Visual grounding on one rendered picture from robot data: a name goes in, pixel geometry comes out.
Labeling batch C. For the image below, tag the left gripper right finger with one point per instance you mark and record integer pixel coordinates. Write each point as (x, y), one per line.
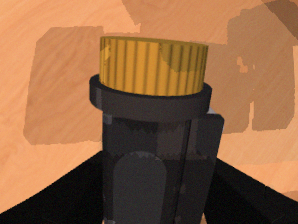
(236, 198)

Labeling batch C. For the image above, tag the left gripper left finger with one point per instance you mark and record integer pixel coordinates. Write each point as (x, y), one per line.
(74, 198)

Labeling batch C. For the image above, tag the dark grey hose nozzle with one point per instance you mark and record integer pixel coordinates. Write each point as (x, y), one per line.
(160, 137)

